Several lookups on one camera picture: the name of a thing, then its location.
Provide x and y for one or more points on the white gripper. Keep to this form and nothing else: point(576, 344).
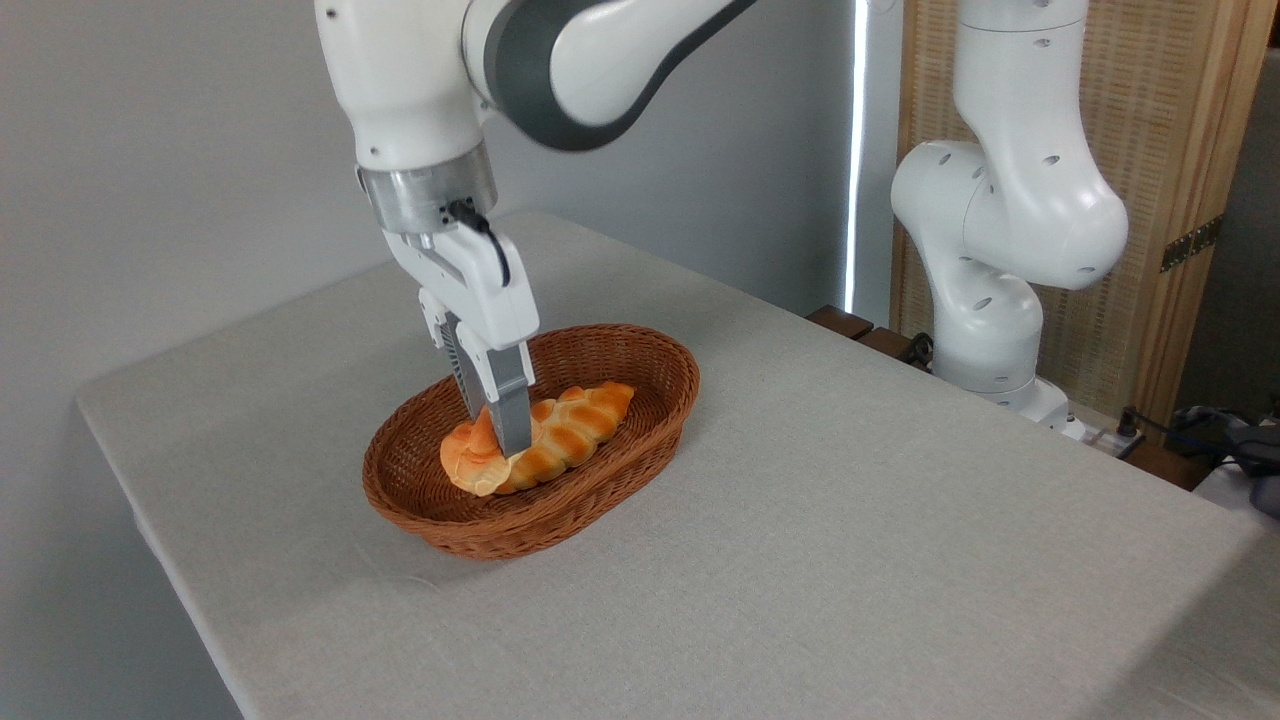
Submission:
point(485, 290)

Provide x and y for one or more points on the round orange bread roll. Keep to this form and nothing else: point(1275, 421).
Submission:
point(468, 466)

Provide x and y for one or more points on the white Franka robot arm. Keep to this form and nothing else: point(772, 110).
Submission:
point(400, 80)

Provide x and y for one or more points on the long braided bread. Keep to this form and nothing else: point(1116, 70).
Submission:
point(577, 428)

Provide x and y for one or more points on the brown wicker basket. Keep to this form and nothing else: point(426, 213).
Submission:
point(620, 470)

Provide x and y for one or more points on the dark brown wooden slat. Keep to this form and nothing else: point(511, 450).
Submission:
point(885, 342)
point(838, 321)

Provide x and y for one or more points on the grey tablecloth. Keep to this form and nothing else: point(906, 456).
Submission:
point(850, 550)

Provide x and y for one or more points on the white vertical light strip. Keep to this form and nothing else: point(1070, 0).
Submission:
point(857, 150)

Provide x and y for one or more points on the white power strip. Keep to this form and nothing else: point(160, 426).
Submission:
point(1095, 435)

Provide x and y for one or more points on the dark metal hinge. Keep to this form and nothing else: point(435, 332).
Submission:
point(1190, 243)

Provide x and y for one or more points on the wooden woven folding screen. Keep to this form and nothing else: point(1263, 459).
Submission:
point(1170, 120)

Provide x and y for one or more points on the dark grey bundled object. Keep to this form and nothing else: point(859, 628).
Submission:
point(1250, 455)

